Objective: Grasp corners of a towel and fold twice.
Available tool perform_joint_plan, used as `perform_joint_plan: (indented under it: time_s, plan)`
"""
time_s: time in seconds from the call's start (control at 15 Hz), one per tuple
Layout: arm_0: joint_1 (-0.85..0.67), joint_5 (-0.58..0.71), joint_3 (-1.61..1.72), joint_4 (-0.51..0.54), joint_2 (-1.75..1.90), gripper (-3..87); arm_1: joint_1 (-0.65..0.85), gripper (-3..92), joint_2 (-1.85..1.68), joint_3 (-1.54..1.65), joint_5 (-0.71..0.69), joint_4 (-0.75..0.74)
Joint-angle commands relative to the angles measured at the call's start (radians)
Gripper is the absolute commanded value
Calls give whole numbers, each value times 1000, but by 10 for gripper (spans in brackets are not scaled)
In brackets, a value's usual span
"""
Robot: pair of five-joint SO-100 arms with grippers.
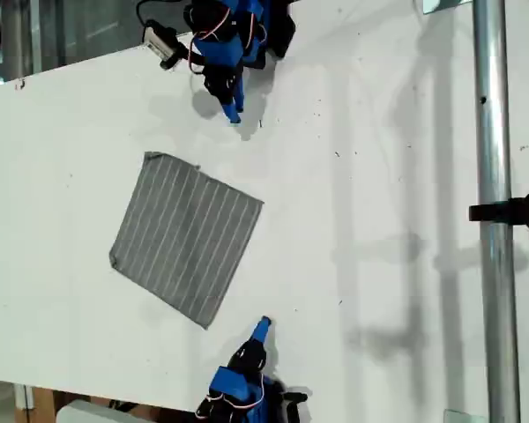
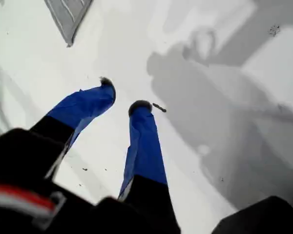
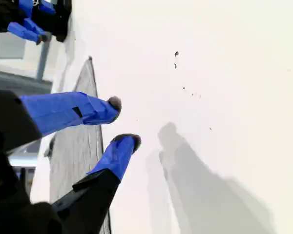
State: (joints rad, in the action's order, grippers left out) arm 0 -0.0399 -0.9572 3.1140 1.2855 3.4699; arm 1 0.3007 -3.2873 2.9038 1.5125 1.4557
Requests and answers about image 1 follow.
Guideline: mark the grey white-striped towel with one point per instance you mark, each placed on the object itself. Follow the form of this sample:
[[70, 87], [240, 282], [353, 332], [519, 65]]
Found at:
[[185, 238]]

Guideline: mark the white box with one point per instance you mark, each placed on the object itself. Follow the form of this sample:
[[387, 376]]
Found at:
[[92, 414]]

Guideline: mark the wooden table leg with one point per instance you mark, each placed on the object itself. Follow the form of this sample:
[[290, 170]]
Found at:
[[43, 405]]

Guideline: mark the black clamp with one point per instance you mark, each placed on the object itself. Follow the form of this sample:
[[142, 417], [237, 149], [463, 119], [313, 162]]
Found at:
[[511, 211]]

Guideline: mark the gripper camera stalk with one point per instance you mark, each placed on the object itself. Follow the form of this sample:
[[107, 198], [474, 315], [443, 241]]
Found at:
[[174, 57]]

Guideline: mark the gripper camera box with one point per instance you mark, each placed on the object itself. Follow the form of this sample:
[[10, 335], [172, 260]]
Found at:
[[296, 396], [158, 37]]

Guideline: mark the steel post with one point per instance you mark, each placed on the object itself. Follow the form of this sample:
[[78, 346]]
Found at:
[[493, 132]]

